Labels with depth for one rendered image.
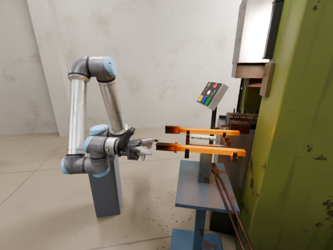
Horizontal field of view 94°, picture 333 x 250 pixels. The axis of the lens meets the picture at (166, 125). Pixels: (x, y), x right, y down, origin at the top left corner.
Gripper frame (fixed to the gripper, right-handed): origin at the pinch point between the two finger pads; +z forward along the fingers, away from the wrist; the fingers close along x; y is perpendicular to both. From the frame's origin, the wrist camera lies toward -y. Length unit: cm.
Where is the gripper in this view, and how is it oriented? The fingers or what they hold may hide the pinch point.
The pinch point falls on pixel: (155, 145)
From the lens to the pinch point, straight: 77.4
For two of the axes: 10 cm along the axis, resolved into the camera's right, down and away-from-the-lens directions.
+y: 0.0, 9.5, 3.3
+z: 9.9, 0.5, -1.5
